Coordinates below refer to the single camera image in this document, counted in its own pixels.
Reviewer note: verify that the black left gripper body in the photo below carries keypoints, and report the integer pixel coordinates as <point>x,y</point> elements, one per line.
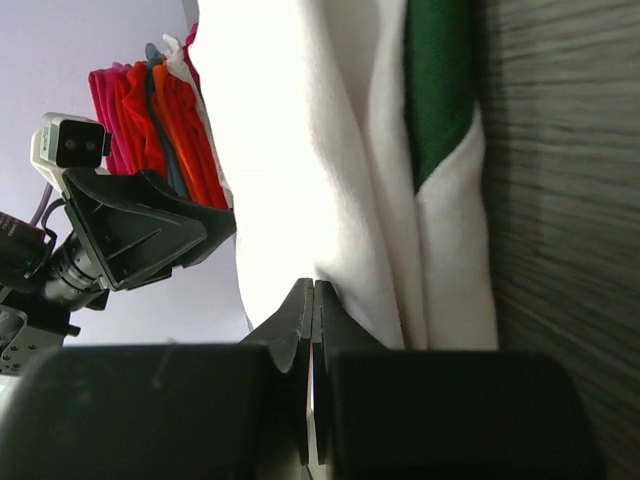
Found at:
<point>51,270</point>

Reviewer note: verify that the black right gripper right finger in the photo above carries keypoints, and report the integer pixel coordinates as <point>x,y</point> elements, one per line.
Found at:
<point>384,413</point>

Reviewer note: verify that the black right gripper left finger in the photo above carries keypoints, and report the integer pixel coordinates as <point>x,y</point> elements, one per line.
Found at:
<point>173,411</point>

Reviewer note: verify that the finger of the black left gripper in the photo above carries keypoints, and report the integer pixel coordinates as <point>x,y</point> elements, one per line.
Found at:
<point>136,230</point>

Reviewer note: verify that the white and green raglan t-shirt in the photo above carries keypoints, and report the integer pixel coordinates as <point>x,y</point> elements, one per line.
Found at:
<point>351,138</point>

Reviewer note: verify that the folded orange t-shirt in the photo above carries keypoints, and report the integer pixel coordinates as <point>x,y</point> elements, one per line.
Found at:
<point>178,111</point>

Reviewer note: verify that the folded red t-shirt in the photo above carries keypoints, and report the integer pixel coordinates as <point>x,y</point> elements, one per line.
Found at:
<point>140,133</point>

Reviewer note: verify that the folded white grey t-shirt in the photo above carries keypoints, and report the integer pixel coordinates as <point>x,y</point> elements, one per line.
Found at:
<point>178,67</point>

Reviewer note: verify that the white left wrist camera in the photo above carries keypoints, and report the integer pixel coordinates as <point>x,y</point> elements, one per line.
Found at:
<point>66,141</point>

